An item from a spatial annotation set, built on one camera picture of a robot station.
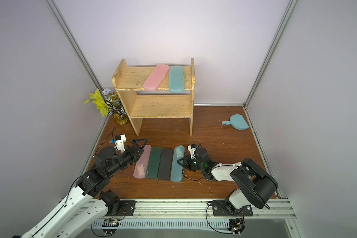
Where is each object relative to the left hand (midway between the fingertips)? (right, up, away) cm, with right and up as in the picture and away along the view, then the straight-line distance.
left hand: (147, 144), depth 68 cm
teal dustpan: (+58, +10, +41) cm, 72 cm away
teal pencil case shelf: (+13, -17, +15) cm, 26 cm away
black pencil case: (+6, -16, +19) cm, 25 cm away
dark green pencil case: (-1, -17, +17) cm, 24 cm away
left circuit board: (-20, -42, +4) cm, 46 cm away
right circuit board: (+43, -40, +2) cm, 58 cm away
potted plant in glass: (-27, +20, +17) cm, 38 cm away
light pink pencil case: (-8, -17, +19) cm, 27 cm away
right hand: (+13, -12, +16) cm, 24 cm away
